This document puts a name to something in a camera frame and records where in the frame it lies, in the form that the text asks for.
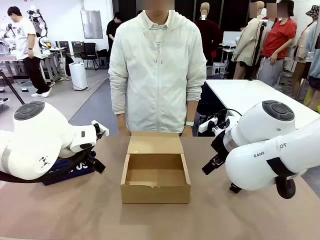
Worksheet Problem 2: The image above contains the grey wall panel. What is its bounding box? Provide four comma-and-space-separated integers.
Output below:
80, 9, 104, 40

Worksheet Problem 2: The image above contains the black office chair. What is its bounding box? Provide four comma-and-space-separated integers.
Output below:
82, 42, 100, 71

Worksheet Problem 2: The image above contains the mannequin with bucket hat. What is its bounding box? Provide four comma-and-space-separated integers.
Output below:
291, 4, 320, 106

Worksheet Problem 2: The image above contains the mannequin in beige coat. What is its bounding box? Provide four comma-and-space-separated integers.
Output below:
231, 1, 268, 80

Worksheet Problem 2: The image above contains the person in white jacket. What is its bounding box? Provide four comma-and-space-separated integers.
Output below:
108, 9, 208, 137

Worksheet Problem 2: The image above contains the white power strip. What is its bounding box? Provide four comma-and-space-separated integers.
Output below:
198, 117, 218, 134

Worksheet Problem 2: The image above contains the person's left hand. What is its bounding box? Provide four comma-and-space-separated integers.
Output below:
181, 125, 194, 137

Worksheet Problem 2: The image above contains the black right arm cable sleeve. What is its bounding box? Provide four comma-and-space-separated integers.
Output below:
266, 157, 300, 200

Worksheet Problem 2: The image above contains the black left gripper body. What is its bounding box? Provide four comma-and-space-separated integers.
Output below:
83, 147, 100, 169

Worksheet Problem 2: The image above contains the blue Campus pencil case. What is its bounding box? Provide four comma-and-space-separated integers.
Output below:
42, 149, 97, 186

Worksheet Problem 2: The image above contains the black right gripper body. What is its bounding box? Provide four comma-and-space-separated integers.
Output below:
210, 129, 229, 161

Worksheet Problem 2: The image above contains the person in red shirt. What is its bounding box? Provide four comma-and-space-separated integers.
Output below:
259, 0, 298, 88

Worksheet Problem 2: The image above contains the person in white t-shirt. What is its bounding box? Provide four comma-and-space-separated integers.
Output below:
7, 6, 53, 98

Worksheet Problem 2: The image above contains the black monitor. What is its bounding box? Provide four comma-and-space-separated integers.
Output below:
71, 41, 85, 59

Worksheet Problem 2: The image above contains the brown cardboard box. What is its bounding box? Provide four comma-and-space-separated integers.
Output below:
120, 131, 192, 204

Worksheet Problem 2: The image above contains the person's right hand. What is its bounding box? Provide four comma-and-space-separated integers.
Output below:
117, 121, 132, 137

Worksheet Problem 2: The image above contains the mannequin in dark red garment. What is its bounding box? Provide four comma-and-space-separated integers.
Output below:
194, 2, 224, 68

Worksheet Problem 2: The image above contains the white background table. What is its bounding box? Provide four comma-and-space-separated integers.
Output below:
204, 78, 320, 118

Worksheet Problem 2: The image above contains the white air purifier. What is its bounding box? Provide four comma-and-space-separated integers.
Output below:
68, 62, 89, 91

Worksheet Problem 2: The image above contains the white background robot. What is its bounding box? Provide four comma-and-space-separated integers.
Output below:
26, 8, 51, 50

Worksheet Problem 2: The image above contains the black tripod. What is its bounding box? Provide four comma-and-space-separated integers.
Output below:
0, 69, 26, 106

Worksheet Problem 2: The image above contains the grey background workbench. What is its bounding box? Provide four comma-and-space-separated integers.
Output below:
0, 48, 67, 86

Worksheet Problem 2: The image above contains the person in black clothes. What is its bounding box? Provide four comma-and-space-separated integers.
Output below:
106, 12, 124, 69

